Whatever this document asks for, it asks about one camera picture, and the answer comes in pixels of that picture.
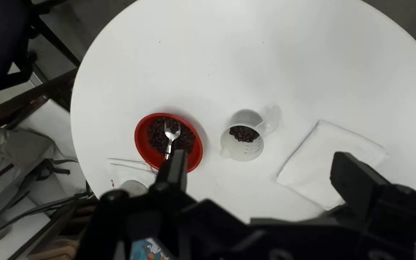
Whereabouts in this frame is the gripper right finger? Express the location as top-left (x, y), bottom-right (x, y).
top-left (329, 150), bottom-right (416, 219)

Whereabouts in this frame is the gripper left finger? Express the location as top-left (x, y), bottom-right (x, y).
top-left (152, 147), bottom-right (190, 193)

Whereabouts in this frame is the clear plastic measuring jug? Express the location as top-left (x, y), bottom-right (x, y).
top-left (217, 104), bottom-right (282, 163)

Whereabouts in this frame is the red bowl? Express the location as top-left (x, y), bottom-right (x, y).
top-left (134, 111), bottom-right (204, 173)

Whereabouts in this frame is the metal spoon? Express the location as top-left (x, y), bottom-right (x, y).
top-left (161, 118), bottom-right (183, 162)

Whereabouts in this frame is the white folded napkin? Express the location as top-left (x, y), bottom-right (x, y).
top-left (275, 118), bottom-right (388, 212)

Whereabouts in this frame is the clear plastic container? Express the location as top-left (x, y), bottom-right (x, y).
top-left (105, 156), bottom-right (158, 196)

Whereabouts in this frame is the blue picture box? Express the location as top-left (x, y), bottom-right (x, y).
top-left (129, 237), bottom-right (171, 260)

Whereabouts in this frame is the black office chair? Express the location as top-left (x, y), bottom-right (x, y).
top-left (0, 0), bottom-right (82, 112)

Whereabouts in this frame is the black floor cable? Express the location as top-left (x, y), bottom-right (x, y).
top-left (0, 190), bottom-right (95, 244)

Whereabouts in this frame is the dark brown wooden post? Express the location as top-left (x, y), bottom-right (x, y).
top-left (0, 68), bottom-right (79, 137)

